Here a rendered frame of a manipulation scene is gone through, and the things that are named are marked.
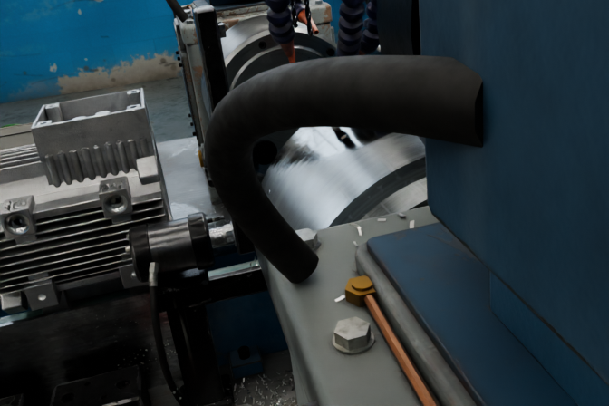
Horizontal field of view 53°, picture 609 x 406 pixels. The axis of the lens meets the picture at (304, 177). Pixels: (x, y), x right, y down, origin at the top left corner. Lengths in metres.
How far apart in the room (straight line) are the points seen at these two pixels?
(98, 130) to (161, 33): 5.60
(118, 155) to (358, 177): 0.36
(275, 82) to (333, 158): 0.30
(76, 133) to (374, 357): 0.52
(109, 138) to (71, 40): 5.71
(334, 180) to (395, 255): 0.17
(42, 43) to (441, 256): 6.27
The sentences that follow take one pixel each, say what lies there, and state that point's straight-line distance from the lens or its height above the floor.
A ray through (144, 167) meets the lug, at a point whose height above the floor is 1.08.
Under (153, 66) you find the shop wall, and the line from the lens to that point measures 6.36.
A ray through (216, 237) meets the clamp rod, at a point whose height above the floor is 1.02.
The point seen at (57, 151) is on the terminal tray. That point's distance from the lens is 0.72.
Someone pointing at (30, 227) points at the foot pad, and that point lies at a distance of 0.70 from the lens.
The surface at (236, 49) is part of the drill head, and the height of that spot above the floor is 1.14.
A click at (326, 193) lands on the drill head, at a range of 0.43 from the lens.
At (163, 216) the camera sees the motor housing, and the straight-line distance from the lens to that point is 0.71.
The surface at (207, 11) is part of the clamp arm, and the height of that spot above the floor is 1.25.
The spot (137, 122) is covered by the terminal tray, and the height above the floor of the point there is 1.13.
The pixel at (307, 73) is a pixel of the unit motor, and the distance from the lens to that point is 0.15.
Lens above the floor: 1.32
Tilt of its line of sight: 23 degrees down
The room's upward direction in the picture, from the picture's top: 7 degrees counter-clockwise
